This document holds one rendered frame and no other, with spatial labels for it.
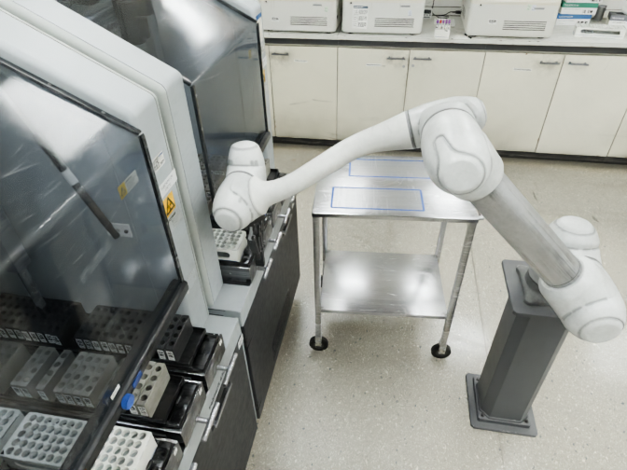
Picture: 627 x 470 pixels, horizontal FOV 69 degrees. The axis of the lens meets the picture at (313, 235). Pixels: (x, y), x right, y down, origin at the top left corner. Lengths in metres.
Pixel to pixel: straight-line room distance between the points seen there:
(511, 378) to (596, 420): 0.53
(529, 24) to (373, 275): 2.09
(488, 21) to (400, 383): 2.42
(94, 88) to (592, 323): 1.27
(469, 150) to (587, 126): 2.98
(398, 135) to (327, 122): 2.58
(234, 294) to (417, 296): 0.95
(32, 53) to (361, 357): 1.76
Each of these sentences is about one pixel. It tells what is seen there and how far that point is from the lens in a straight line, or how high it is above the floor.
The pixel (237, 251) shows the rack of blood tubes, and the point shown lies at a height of 0.86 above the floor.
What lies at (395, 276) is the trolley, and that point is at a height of 0.28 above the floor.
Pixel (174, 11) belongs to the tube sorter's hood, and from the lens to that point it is 1.53.
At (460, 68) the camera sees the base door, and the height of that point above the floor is 0.70.
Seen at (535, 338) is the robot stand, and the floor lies 0.55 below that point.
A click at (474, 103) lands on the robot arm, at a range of 1.20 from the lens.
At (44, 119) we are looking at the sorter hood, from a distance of 0.95.
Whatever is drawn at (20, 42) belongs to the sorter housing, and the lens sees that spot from 1.09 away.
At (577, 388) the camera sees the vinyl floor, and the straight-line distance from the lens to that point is 2.41.
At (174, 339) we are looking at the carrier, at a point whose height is 0.88.
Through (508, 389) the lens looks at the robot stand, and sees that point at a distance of 1.97.
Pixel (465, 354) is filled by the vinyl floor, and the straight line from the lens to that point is 2.34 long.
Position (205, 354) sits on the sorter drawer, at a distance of 1.26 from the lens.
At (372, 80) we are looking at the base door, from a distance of 3.58.
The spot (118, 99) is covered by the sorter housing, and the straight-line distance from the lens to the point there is 1.01.
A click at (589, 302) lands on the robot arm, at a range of 1.37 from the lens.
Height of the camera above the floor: 1.79
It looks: 38 degrees down
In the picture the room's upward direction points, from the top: 1 degrees counter-clockwise
